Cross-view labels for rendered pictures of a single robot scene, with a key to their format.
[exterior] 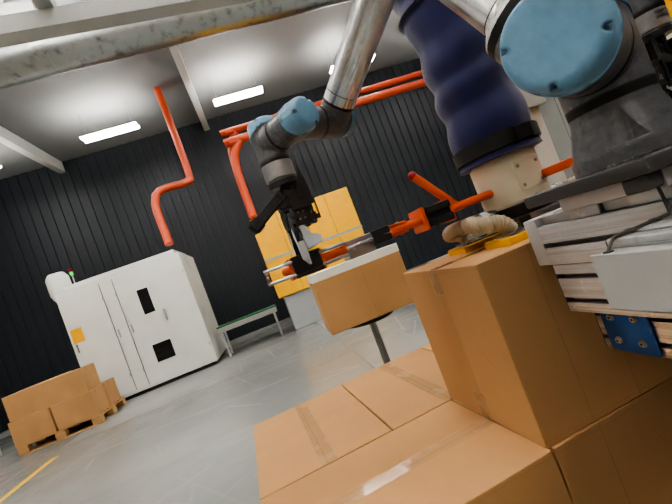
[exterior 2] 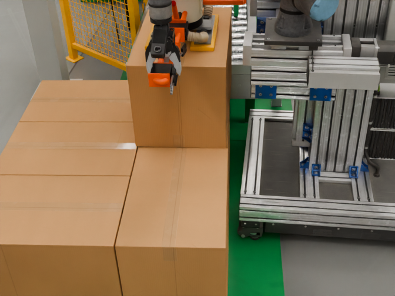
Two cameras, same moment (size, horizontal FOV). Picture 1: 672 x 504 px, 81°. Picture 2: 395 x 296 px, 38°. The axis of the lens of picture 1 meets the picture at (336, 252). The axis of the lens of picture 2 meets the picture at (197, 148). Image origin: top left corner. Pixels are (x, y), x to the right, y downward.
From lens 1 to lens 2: 1.94 m
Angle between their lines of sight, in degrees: 75
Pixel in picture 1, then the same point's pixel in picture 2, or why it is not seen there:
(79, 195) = not seen: outside the picture
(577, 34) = (332, 9)
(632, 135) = (305, 26)
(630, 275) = (320, 78)
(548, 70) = (322, 16)
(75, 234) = not seen: outside the picture
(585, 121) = (295, 17)
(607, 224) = (288, 54)
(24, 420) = not seen: outside the picture
